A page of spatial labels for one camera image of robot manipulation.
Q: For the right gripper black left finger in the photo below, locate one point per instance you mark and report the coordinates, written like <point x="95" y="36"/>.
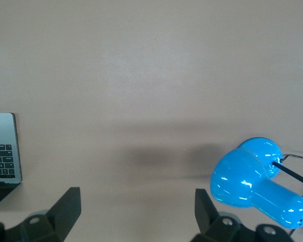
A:
<point x="58" y="216"/>

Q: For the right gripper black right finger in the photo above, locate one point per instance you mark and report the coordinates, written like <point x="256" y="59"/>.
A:
<point x="209" y="221"/>

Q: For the silver grey laptop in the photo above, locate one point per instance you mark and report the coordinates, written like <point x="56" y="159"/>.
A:
<point x="2" y="128"/>

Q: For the blue desk lamp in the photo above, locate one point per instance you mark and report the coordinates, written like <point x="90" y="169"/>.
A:
<point x="237" y="176"/>

